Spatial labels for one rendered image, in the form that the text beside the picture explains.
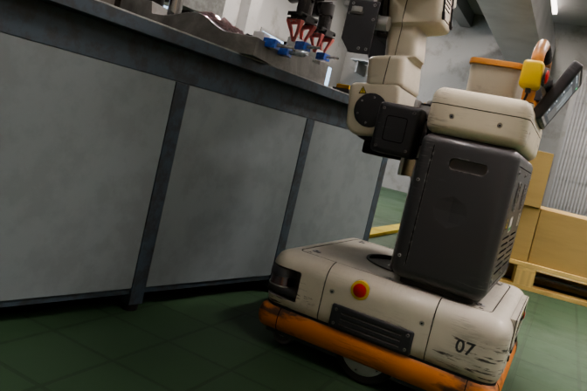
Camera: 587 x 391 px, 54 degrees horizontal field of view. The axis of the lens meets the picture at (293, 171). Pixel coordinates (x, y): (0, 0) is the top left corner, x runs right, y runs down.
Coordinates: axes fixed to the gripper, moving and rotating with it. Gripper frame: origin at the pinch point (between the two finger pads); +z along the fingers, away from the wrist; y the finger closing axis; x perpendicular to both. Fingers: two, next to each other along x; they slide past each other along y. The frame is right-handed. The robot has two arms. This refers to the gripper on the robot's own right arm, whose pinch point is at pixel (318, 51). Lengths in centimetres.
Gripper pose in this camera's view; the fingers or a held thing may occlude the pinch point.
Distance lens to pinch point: 237.0
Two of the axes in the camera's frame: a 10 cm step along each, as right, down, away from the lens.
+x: 7.8, 2.0, -6.0
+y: -5.9, -0.9, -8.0
